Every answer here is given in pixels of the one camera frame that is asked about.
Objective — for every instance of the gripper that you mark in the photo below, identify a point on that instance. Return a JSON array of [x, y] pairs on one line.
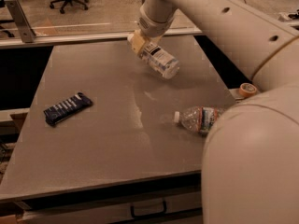
[[154, 26]]

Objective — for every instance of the white labelled plastic bottle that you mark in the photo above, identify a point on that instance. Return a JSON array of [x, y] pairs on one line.
[[159, 60]]

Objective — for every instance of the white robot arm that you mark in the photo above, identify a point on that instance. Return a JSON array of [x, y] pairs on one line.
[[250, 164]]

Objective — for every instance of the clear crumpled water bottle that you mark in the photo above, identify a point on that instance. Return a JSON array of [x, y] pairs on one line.
[[198, 119]]

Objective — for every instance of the dark blue snack wrapper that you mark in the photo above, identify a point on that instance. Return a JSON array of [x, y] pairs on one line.
[[66, 108]]

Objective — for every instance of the orange tape roll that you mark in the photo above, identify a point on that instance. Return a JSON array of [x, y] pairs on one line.
[[247, 90]]

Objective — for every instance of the metal barrier rail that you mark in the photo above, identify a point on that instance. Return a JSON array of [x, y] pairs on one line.
[[58, 40]]

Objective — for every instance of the left metal glass bracket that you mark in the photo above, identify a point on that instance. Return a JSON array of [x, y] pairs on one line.
[[26, 32]]

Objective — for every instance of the grey drawer with handle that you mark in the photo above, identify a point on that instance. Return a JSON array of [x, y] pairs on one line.
[[163, 207]]

